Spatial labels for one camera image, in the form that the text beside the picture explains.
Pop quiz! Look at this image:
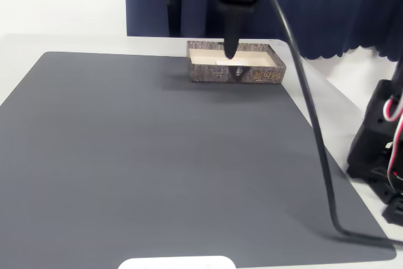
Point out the small white block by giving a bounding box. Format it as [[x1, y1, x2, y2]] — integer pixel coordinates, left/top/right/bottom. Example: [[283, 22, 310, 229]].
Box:
[[215, 57, 250, 66]]

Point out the brown patterned cardboard box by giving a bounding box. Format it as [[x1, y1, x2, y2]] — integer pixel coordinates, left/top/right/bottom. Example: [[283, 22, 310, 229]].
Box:
[[186, 40, 288, 85]]

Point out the navy blue curtain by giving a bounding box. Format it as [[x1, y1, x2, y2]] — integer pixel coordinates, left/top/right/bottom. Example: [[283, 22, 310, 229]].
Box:
[[124, 0, 403, 62]]

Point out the dark gray textured mat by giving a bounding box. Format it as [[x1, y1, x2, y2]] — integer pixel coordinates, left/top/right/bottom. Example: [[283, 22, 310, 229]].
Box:
[[0, 50, 397, 265]]

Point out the black table clamp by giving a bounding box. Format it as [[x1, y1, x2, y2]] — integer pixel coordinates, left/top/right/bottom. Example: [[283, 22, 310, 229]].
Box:
[[381, 201, 403, 228]]

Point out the white rounded device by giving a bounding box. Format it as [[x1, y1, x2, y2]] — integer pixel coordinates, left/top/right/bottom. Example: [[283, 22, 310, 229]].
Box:
[[118, 255, 237, 269]]

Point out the thick black camera cable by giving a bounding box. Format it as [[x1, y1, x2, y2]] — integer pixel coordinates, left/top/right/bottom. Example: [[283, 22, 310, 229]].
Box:
[[257, 0, 403, 249]]

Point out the red white base servo wire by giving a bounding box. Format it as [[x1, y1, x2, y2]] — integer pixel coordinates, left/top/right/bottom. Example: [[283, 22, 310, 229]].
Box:
[[382, 96, 403, 196]]

